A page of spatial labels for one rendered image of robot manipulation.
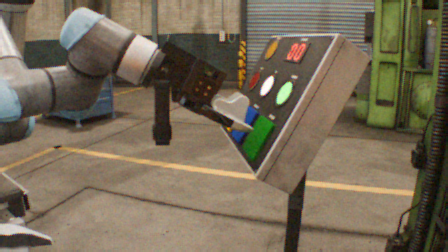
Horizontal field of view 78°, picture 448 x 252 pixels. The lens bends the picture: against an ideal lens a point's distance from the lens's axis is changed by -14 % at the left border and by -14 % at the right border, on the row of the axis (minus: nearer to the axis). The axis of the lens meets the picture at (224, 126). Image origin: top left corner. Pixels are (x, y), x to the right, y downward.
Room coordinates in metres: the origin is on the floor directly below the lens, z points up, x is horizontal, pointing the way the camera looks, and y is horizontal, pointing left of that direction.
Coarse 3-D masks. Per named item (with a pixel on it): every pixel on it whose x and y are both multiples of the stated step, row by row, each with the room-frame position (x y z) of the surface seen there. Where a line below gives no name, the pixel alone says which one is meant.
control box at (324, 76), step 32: (256, 64) 0.83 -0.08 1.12; (288, 64) 0.63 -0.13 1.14; (320, 64) 0.51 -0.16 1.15; (352, 64) 0.52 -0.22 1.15; (256, 96) 0.70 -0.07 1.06; (288, 96) 0.55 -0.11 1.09; (320, 96) 0.51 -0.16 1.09; (224, 128) 0.78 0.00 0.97; (288, 128) 0.50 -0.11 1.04; (320, 128) 0.51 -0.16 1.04; (256, 160) 0.52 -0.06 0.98; (288, 160) 0.50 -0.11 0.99; (288, 192) 0.50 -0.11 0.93
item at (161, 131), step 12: (156, 84) 0.50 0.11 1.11; (168, 84) 0.50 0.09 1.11; (156, 96) 0.50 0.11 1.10; (168, 96) 0.50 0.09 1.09; (156, 108) 0.50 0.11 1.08; (168, 108) 0.50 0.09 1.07; (156, 120) 0.50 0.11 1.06; (168, 120) 0.50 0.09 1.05; (156, 132) 0.50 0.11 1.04; (168, 132) 0.50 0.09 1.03; (156, 144) 0.50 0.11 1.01; (168, 144) 0.51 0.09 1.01
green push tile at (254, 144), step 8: (264, 120) 0.57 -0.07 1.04; (256, 128) 0.58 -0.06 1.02; (264, 128) 0.55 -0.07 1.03; (272, 128) 0.53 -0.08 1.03; (256, 136) 0.56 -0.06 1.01; (264, 136) 0.53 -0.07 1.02; (248, 144) 0.57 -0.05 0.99; (256, 144) 0.54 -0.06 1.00; (264, 144) 0.52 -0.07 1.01; (248, 152) 0.55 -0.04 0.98; (256, 152) 0.52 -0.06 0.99
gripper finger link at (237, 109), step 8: (240, 96) 0.53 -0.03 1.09; (216, 104) 0.52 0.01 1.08; (224, 104) 0.53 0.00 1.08; (232, 104) 0.53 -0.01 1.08; (240, 104) 0.53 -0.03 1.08; (248, 104) 0.53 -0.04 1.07; (232, 112) 0.53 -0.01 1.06; (240, 112) 0.53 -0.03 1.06; (240, 120) 0.53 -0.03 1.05; (232, 128) 0.52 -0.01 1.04; (240, 128) 0.53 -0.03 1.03; (248, 128) 0.54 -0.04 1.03
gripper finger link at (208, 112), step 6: (192, 102) 0.51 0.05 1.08; (192, 108) 0.51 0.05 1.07; (198, 108) 0.50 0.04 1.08; (204, 108) 0.50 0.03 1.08; (210, 108) 0.50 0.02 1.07; (204, 114) 0.50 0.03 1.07; (210, 114) 0.50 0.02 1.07; (216, 114) 0.50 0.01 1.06; (216, 120) 0.50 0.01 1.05; (222, 120) 0.51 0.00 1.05; (228, 120) 0.52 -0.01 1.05; (234, 120) 0.52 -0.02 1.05; (228, 126) 0.52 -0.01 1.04
